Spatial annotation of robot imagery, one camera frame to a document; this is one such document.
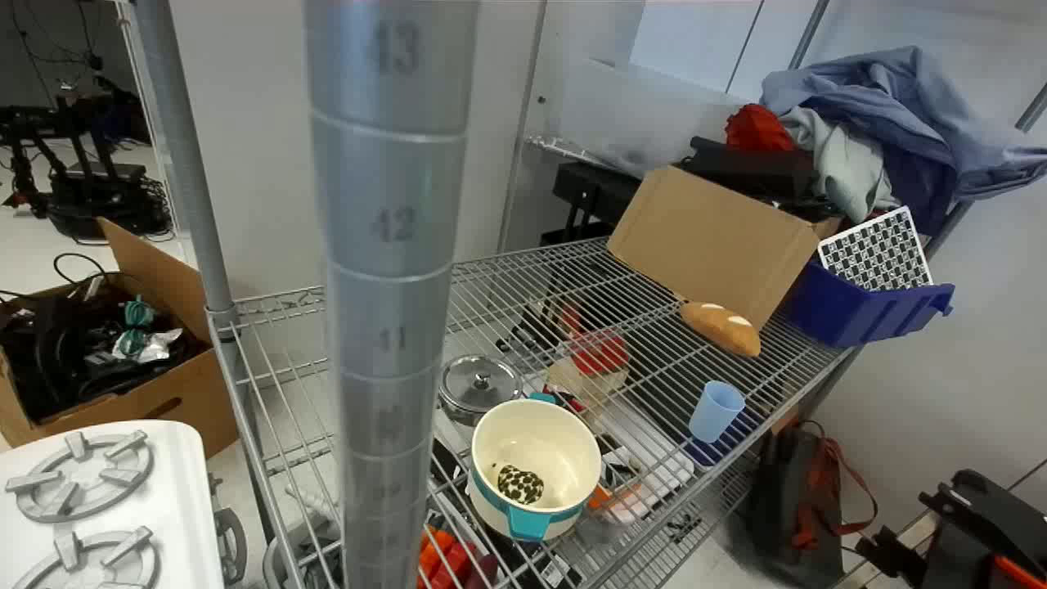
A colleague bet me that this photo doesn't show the small dark speckled object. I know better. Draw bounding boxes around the small dark speckled object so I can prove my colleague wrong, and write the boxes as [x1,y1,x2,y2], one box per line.
[498,466,544,504]

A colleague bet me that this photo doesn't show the red object under shelf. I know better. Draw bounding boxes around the red object under shelf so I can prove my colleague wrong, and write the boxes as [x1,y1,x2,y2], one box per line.
[564,309,629,376]

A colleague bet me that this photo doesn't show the silver pot lid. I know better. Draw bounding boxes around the silver pot lid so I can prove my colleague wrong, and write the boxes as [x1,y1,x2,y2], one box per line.
[440,353,517,426]

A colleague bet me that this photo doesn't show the orange object lower shelf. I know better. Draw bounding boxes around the orange object lower shelf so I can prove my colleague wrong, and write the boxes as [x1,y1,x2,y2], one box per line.
[416,528,498,589]

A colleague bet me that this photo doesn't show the black item behind cardboard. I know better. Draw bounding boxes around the black item behind cardboard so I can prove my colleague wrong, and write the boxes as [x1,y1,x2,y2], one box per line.
[540,137,830,245]

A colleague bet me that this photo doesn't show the brown cardboard sheet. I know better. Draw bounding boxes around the brown cardboard sheet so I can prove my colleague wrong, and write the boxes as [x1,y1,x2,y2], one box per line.
[605,166,841,329]

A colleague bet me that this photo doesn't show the bread loaf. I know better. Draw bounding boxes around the bread loaf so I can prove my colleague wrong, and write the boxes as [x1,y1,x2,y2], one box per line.
[679,302,762,358]

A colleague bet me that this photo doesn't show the light blue plastic cup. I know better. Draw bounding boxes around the light blue plastic cup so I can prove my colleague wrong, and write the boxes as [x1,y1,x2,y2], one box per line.
[691,381,747,442]

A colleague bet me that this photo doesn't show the grey numbered metal pole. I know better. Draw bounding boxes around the grey numbered metal pole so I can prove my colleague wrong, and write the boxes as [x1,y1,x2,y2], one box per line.
[303,0,478,589]

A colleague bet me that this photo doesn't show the red fabric item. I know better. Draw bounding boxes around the red fabric item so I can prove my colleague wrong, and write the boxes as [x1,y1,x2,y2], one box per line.
[727,106,795,155]

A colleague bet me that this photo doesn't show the blue plastic bin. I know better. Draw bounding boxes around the blue plastic bin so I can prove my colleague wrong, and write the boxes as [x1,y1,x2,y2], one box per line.
[785,264,955,348]

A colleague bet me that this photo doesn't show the black and orange backpack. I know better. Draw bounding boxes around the black and orange backpack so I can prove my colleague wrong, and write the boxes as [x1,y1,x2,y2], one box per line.
[736,423,881,589]

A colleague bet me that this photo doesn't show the white perforated panel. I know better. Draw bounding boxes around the white perforated panel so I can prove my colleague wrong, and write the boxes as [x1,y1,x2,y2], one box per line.
[819,208,932,292]

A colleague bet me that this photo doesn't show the pile of clothes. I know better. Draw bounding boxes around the pile of clothes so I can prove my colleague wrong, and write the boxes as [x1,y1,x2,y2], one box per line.
[762,47,1047,235]

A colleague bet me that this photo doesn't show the open cardboard box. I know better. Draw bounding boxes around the open cardboard box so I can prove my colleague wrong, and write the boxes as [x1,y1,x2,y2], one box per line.
[0,219,237,455]

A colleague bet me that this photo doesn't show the white toy stove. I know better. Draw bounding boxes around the white toy stove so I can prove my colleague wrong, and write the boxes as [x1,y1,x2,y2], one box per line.
[0,420,222,589]

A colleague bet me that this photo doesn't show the black equipment background left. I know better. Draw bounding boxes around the black equipment background left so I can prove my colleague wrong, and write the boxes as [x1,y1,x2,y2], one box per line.
[0,83,173,242]

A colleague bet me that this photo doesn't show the black equipment right floor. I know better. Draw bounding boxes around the black equipment right floor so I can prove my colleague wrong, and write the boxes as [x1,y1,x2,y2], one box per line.
[857,472,1047,589]

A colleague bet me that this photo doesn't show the wire rack shelf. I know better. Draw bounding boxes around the wire rack shelf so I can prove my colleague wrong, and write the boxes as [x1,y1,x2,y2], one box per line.
[213,242,841,589]

